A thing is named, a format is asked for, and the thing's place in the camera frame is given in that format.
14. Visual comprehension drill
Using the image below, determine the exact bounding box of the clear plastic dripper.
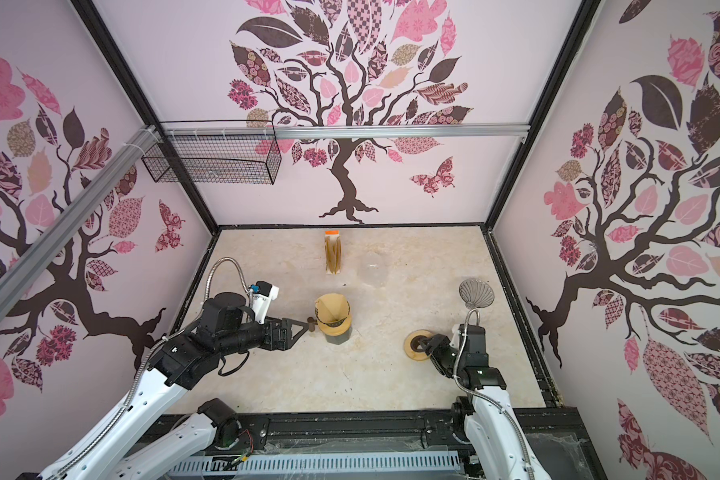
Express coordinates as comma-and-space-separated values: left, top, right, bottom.
358, 251, 388, 288

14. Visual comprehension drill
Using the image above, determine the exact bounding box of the coffee filter pack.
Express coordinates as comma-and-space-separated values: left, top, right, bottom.
324, 230, 342, 274

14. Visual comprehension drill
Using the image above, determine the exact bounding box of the aluminium rail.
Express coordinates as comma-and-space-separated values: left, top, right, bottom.
266, 123, 530, 140
0, 126, 159, 323

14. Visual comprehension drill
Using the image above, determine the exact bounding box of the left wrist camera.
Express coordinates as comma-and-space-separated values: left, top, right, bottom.
249, 281, 279, 324

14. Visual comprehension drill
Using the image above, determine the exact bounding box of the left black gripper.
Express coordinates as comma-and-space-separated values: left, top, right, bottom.
218, 315, 309, 357

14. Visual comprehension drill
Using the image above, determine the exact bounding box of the brown paper coffee filter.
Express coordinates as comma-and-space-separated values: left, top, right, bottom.
315, 293, 351, 322

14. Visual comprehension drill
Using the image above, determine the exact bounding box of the wooden ring holder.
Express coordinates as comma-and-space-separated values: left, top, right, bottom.
318, 317, 352, 338
403, 329, 434, 361

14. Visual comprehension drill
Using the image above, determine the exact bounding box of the green glass dripper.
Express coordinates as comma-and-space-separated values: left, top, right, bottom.
318, 315, 352, 335

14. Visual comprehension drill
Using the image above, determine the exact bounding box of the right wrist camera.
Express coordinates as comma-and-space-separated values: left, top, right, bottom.
451, 324, 487, 361

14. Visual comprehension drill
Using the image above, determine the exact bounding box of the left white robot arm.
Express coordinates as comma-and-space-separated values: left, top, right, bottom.
36, 293, 314, 479

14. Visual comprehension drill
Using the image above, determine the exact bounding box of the black base frame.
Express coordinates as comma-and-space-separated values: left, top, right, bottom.
138, 398, 606, 479

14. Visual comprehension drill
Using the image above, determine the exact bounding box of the metal conduit cable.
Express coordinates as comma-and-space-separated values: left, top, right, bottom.
452, 307, 538, 480
53, 256, 253, 480

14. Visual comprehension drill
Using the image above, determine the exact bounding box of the left metal conduit cable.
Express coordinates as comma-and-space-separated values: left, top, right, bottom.
53, 256, 253, 480

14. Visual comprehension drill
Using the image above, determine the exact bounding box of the right metal conduit cable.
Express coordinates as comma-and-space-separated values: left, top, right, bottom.
452, 307, 538, 480

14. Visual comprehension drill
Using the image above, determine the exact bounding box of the white cable duct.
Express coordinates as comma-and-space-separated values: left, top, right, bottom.
168, 451, 464, 479

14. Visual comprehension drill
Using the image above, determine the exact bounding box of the aluminium rail back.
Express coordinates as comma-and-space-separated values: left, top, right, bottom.
266, 123, 530, 140

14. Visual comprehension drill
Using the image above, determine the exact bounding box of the grey glass carafe mug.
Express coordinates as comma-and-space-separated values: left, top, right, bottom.
307, 317, 352, 345

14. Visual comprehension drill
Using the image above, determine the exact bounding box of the aluminium rail left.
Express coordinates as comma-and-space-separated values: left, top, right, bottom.
0, 126, 159, 323

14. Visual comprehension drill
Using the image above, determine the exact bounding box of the black wire basket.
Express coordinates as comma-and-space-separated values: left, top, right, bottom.
141, 119, 283, 185

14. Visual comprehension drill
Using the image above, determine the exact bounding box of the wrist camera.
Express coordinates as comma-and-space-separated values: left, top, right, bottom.
451, 324, 487, 361
249, 281, 279, 324

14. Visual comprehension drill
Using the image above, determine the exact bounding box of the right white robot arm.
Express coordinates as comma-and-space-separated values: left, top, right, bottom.
404, 324, 550, 479

